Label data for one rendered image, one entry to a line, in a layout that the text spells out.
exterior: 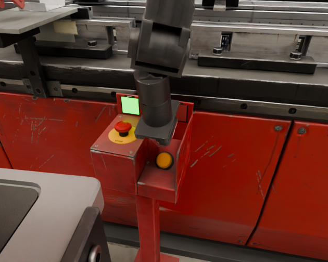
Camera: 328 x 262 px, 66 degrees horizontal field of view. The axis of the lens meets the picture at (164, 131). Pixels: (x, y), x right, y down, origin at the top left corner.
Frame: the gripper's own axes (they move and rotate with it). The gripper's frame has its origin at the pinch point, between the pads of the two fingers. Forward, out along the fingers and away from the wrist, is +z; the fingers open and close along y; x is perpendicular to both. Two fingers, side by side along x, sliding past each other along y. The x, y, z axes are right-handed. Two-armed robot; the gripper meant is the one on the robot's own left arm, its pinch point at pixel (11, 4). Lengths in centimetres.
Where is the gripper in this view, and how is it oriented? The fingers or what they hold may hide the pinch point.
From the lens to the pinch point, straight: 77.2
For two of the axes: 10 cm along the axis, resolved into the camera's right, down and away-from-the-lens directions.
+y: -9.8, -1.0, 1.6
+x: -1.6, 8.9, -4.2
